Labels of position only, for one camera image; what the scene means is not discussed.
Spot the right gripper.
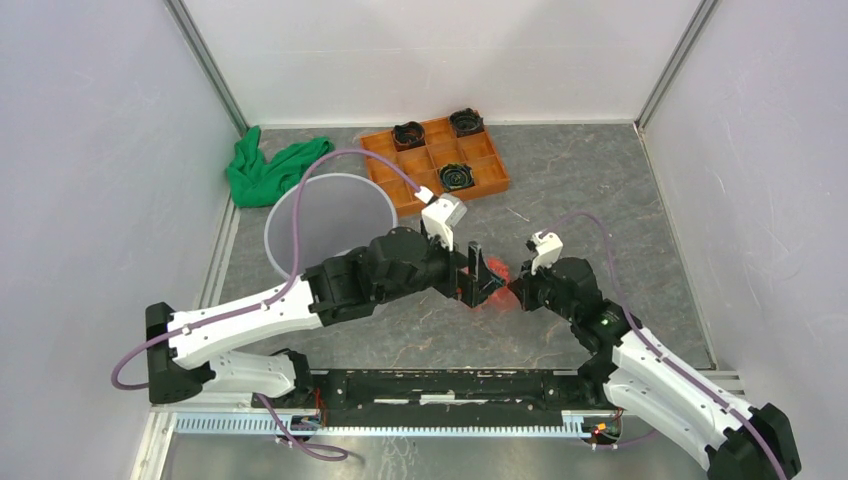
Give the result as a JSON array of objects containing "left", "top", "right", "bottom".
[{"left": 506, "top": 255, "right": 577, "bottom": 323}]

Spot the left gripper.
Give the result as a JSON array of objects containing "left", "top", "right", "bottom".
[{"left": 376, "top": 224, "right": 506, "bottom": 308}]

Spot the red plastic trash bag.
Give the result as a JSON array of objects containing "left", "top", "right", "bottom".
[{"left": 473, "top": 256, "right": 518, "bottom": 313}]

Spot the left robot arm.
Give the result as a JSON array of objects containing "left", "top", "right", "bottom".
[{"left": 145, "top": 227, "right": 505, "bottom": 408}]

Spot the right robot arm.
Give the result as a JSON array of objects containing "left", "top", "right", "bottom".
[{"left": 508, "top": 257, "right": 802, "bottom": 479}]

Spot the grey trash bin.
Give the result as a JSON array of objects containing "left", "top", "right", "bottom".
[{"left": 263, "top": 173, "right": 398, "bottom": 279}]

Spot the orange compartment tray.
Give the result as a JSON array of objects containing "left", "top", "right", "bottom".
[{"left": 360, "top": 113, "right": 511, "bottom": 217}]

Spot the rolled black belt right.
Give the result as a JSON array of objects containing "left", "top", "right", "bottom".
[{"left": 448, "top": 108, "right": 485, "bottom": 138}]

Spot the rolled black belt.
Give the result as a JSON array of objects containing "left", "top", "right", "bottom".
[
  {"left": 448, "top": 108, "right": 485, "bottom": 138},
  {"left": 391, "top": 121, "right": 426, "bottom": 152}
]

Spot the rolled black belt left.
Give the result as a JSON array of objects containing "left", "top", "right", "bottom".
[{"left": 391, "top": 121, "right": 426, "bottom": 152}]

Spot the green cloth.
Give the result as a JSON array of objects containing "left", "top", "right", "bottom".
[{"left": 225, "top": 126, "right": 335, "bottom": 208}]

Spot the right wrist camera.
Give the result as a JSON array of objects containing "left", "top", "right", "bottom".
[{"left": 527, "top": 231, "right": 563, "bottom": 275}]

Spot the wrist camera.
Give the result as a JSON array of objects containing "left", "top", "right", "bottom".
[
  {"left": 527, "top": 231, "right": 563, "bottom": 275},
  {"left": 421, "top": 193, "right": 467, "bottom": 251}
]

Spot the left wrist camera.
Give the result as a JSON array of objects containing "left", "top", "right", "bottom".
[{"left": 421, "top": 193, "right": 467, "bottom": 251}]

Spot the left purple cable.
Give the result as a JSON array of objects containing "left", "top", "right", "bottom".
[{"left": 109, "top": 148, "right": 435, "bottom": 392}]

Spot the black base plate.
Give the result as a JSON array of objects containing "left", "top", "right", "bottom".
[{"left": 270, "top": 369, "right": 614, "bottom": 427}]

